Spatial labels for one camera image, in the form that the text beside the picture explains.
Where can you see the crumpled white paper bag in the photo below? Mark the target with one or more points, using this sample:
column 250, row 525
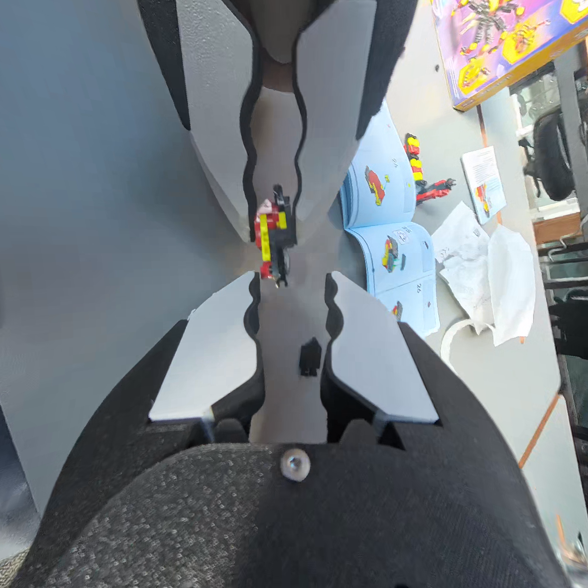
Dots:
column 512, row 285

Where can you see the red yellow toy leg assembly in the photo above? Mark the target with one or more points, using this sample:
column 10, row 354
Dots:
column 413, row 156

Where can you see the yellow black red brick assembly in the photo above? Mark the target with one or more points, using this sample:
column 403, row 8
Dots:
column 271, row 220

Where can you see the crumpled clear plastic bags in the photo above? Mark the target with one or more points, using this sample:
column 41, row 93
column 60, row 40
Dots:
column 464, row 248

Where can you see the open blue instruction booklet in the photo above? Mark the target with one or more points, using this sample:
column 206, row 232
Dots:
column 404, row 257

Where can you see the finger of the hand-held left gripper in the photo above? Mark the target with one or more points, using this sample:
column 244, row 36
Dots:
column 216, row 92
column 335, row 92

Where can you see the black sloped toy brick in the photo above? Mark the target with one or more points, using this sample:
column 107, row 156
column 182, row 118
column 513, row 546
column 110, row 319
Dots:
column 310, row 358

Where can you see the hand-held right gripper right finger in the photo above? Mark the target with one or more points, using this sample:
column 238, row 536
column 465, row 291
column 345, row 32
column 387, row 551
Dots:
column 381, row 367

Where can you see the white paper strip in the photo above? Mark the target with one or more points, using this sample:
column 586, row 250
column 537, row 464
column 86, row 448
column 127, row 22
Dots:
column 452, row 328

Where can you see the black office chair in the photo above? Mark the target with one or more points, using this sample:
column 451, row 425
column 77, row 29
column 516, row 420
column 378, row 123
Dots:
column 556, row 151

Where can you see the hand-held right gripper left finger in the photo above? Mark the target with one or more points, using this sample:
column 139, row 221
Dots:
column 206, row 363

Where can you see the red black toy claw assembly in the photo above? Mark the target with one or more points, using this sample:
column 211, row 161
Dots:
column 432, row 190

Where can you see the white leaflet with figure print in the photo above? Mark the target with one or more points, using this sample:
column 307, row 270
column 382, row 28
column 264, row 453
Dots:
column 482, row 179

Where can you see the purple yellow toy box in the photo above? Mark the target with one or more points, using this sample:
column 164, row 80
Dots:
column 505, row 55

